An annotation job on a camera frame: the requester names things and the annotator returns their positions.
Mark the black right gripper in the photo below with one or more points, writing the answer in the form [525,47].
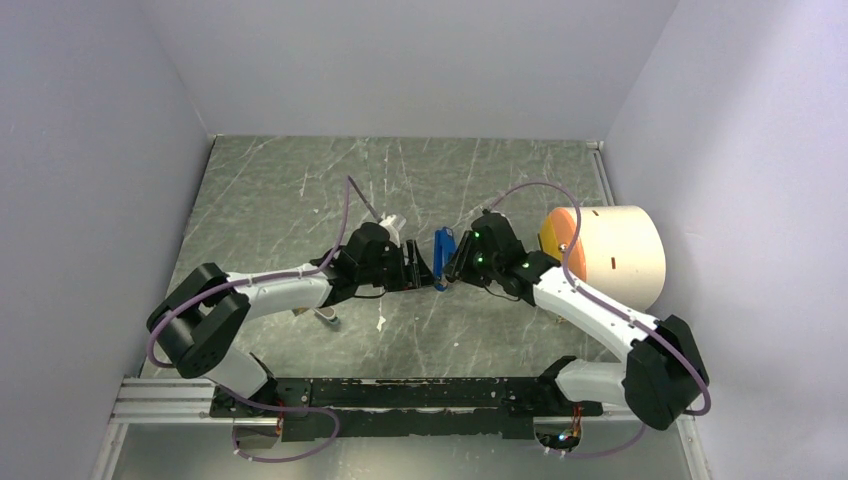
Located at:
[458,265]

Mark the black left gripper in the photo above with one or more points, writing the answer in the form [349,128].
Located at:
[405,276]

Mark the yellow capped glue stick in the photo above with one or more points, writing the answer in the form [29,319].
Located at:
[326,315]

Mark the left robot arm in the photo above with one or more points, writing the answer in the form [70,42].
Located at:
[196,325]

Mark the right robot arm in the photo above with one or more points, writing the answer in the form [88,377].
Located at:
[658,373]

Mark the white cylinder with coloured lid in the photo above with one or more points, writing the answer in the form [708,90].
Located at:
[619,250]

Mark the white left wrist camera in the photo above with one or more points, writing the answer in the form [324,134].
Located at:
[393,224]

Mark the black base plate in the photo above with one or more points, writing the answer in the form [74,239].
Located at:
[383,408]

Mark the aluminium rail frame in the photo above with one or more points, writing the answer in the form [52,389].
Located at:
[402,308]

